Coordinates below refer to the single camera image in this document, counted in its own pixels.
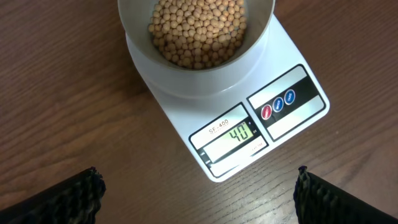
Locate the grey round bowl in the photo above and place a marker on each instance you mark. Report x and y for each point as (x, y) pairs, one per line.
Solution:
(135, 17)

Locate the white digital kitchen scale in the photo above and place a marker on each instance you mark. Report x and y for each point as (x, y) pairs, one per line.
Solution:
(226, 131)

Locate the soybeans in bowl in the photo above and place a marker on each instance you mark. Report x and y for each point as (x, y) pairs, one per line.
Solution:
(198, 34)

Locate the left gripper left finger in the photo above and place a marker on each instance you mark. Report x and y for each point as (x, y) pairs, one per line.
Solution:
(74, 200)

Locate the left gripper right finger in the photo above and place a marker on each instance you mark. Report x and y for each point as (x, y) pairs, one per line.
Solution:
(320, 202)

